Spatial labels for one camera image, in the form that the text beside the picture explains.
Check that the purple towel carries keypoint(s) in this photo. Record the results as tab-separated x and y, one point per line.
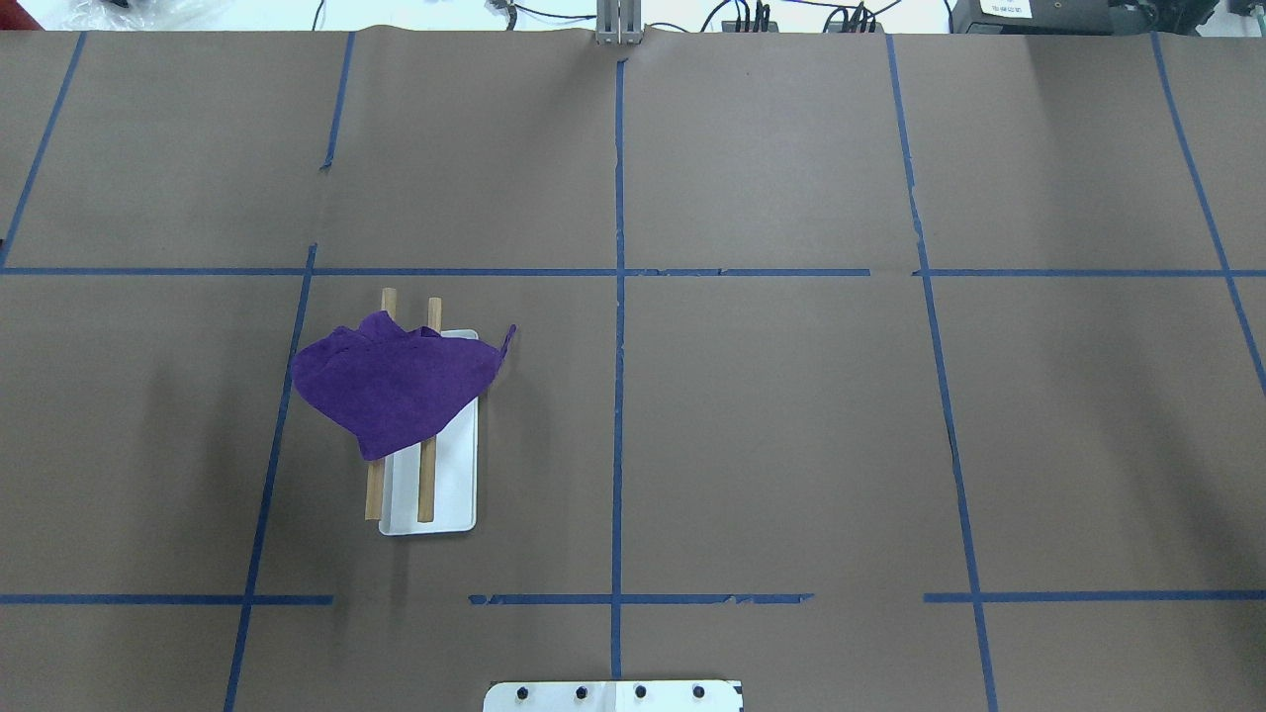
392	388

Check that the white wooden towel rack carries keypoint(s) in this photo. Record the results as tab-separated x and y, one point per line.
430	488

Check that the black red connector block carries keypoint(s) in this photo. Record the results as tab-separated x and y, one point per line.
749	17
851	20

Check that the aluminium frame post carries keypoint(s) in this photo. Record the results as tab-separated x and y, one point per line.
619	22

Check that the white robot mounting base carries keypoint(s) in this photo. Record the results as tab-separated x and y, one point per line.
616	695

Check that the black box device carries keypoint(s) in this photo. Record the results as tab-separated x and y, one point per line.
1072	18

